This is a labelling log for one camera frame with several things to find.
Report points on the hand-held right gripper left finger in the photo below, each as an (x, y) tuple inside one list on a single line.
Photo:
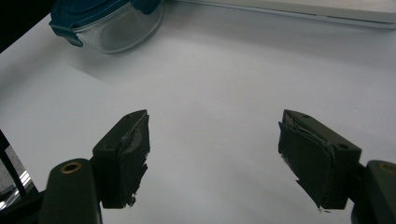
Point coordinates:
[(124, 168)]

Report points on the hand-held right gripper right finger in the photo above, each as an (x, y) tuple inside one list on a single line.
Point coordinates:
[(317, 161)]

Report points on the metal stand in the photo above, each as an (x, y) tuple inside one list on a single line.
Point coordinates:
[(12, 171)]

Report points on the round glass container blue lid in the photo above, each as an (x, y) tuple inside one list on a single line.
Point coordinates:
[(115, 28)]

